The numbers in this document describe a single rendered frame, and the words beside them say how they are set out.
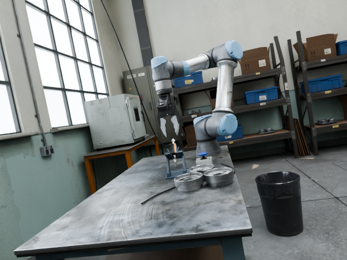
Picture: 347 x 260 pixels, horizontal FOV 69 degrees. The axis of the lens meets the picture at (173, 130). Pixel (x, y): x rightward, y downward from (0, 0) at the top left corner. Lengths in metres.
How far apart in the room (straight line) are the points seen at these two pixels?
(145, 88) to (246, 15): 2.27
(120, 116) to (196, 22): 2.71
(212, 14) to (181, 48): 0.83
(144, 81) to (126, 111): 1.81
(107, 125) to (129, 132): 0.30
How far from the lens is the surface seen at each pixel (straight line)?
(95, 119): 3.34
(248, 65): 4.51
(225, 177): 0.89
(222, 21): 5.19
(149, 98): 4.86
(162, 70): 1.16
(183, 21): 5.24
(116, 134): 3.24
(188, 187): 0.89
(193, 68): 1.46
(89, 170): 3.22
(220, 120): 1.34
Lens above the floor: 1.07
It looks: 4 degrees down
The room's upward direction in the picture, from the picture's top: 10 degrees counter-clockwise
